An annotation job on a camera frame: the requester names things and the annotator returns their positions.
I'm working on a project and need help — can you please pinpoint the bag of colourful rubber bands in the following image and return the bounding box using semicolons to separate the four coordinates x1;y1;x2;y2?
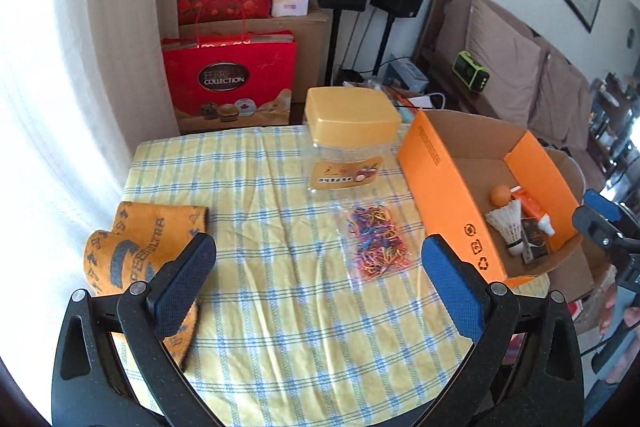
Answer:
332;199;418;288

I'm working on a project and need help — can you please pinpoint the foil snack packet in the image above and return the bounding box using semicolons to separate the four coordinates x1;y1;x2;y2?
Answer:
520;217;551;264

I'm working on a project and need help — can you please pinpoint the yellow plaid tablecloth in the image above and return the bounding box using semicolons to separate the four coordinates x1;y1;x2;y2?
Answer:
107;124;551;427

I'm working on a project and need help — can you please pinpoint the orange patterned towel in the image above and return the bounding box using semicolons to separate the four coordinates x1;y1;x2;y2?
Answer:
82;202;210;370

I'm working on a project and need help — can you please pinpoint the orange tube with white cap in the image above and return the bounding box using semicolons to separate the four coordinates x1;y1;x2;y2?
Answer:
510;188;557;237

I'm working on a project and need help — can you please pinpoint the orange cardboard box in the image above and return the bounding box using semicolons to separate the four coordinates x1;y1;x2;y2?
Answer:
397;109;585;290

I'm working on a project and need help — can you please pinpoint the green portable radio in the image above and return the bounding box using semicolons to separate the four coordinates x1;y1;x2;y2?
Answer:
452;51;490;94

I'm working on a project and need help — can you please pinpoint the person's right hand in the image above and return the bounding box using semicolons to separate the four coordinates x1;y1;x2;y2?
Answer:
600;284;640;388

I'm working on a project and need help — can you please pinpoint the large brown sofa cushion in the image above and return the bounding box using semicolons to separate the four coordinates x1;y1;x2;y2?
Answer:
467;0;546;130

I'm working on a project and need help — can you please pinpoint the clear jar with yellow lid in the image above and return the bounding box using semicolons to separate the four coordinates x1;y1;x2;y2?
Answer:
304;87;402;198

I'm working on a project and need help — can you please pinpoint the open brown cardboard box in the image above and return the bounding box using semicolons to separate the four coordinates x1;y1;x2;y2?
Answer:
505;147;608;323

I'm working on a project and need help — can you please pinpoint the red chocolate gift bag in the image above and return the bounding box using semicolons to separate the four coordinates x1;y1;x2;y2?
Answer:
161;30;298;135

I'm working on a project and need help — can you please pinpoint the closed brown cardboard box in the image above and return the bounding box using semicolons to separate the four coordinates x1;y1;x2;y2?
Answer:
177;7;333;128

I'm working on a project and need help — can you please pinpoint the white feather shuttlecock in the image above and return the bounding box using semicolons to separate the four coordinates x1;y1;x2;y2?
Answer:
485;199;526;256

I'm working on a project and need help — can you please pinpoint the black speaker stand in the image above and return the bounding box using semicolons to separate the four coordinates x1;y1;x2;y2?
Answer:
372;16;396;72
325;9;343;88

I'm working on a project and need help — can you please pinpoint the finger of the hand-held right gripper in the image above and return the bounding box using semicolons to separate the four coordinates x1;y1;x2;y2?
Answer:
585;189;626;223
574;205;640;258

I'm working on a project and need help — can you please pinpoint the brown sofa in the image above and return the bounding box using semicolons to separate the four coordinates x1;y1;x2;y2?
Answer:
410;0;608;188

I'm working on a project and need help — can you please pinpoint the grey blue box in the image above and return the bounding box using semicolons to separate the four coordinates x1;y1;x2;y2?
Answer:
385;58;430;94

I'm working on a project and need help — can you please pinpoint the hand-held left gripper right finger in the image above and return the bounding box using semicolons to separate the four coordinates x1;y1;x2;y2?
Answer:
421;234;586;427

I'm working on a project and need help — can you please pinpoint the white curtain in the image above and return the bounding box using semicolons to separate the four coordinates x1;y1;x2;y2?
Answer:
0;0;180;268

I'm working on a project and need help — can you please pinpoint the cluttered dark shelf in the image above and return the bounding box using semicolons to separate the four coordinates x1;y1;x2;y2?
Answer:
590;72;640;192

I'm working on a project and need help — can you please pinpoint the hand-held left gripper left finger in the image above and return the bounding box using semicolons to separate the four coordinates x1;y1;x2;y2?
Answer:
51;232;217;427

